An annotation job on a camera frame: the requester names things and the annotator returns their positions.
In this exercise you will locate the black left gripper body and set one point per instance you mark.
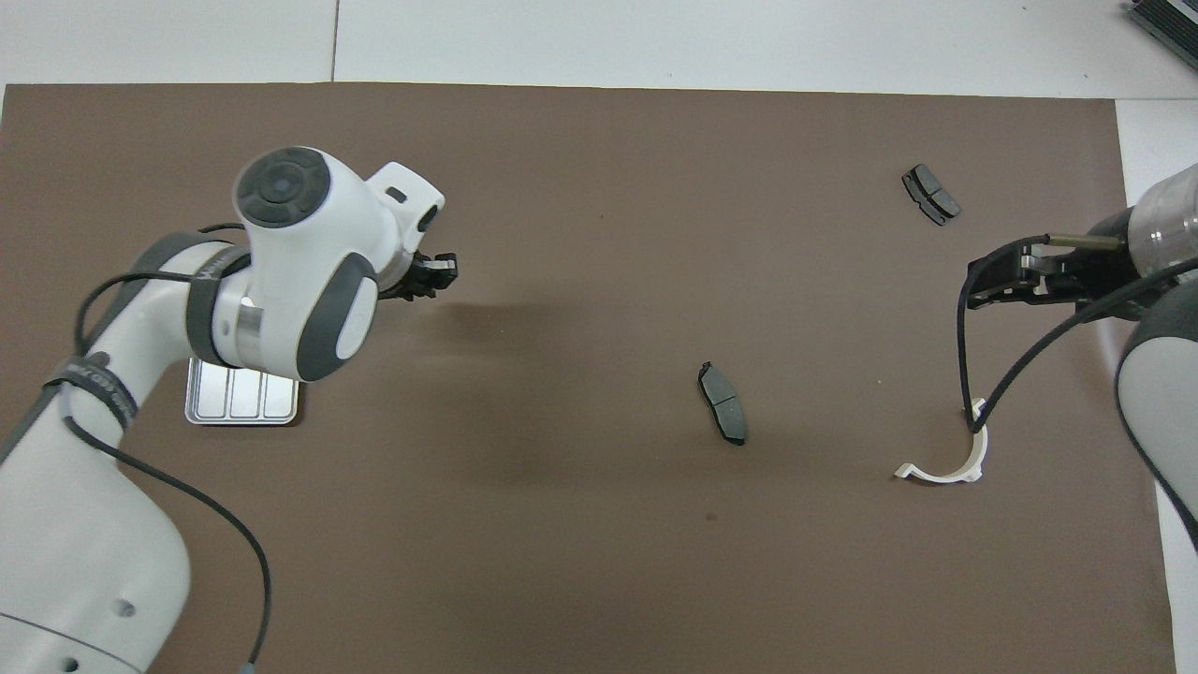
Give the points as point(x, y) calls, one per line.
point(401, 281)

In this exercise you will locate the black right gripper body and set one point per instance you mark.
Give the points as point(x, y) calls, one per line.
point(1090, 271)

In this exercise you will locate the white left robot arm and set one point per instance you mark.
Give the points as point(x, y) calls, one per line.
point(75, 524)

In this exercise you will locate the silver metal tray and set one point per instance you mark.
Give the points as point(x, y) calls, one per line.
point(243, 398)

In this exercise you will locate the dark grey brake pad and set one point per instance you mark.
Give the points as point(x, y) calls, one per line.
point(931, 194)
point(723, 404)

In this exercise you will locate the brown table mat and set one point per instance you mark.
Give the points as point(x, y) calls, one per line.
point(562, 187)

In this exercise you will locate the dark ribbed equipment box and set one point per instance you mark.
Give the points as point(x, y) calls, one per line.
point(1170, 23)

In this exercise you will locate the white curved plastic bracket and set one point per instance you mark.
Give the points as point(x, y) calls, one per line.
point(978, 440)

